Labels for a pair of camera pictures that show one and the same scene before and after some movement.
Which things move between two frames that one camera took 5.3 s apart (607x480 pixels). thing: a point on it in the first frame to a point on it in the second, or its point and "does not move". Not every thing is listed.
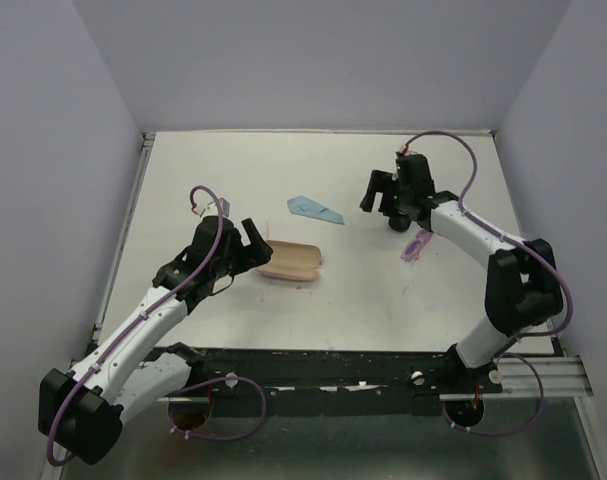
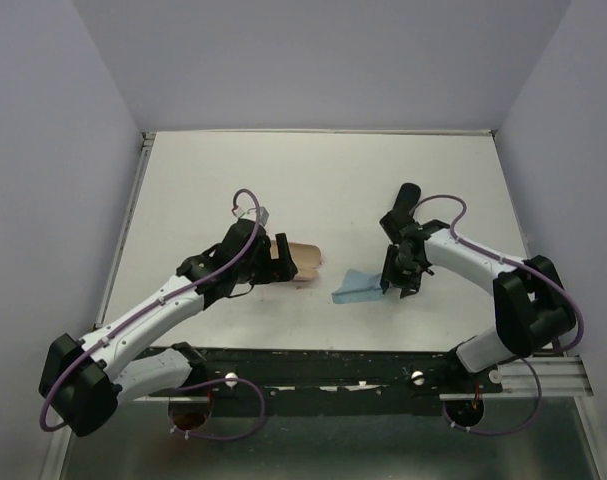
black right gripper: [380, 182] to [398, 279]
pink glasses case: [293, 261] does not move
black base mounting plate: [240, 382] does not move
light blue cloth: [302, 205] to [359, 287]
